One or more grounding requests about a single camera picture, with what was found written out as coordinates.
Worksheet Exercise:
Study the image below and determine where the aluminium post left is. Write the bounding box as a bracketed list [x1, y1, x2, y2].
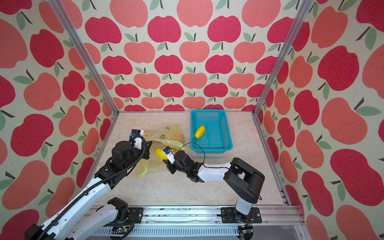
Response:
[48, 1, 119, 116]

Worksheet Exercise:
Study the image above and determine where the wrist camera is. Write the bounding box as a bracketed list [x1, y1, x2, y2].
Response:
[162, 146, 175, 165]
[130, 129, 146, 150]

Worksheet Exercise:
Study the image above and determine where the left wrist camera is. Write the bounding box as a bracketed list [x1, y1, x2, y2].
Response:
[130, 129, 146, 150]

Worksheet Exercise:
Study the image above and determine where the yellow toy banana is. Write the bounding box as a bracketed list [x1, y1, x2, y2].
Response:
[155, 149, 168, 161]
[195, 126, 206, 139]

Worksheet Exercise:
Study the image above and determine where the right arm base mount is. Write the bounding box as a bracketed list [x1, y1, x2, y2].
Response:
[219, 207, 262, 224]

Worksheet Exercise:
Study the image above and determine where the aluminium post right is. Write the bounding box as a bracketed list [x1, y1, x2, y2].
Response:
[252, 0, 315, 118]

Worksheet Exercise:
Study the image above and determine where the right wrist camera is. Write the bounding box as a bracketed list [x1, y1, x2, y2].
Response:
[162, 146, 175, 165]

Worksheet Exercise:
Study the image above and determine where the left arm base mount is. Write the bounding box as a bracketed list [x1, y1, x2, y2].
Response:
[105, 197, 144, 227]

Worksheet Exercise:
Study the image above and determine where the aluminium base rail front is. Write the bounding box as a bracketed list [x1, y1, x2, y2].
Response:
[50, 204, 310, 240]

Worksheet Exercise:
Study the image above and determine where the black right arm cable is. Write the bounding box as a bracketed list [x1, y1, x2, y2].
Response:
[179, 141, 232, 169]

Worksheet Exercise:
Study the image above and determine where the aluminium post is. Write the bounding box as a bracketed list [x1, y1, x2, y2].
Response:
[48, 1, 119, 116]
[252, 0, 315, 118]

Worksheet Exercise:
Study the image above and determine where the turquoise plastic basket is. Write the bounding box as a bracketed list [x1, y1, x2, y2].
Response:
[190, 110, 233, 154]

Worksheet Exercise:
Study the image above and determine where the yellow plastic bag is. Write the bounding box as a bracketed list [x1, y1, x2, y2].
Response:
[136, 124, 185, 179]

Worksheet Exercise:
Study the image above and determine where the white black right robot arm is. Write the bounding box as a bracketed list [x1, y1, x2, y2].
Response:
[156, 147, 265, 223]

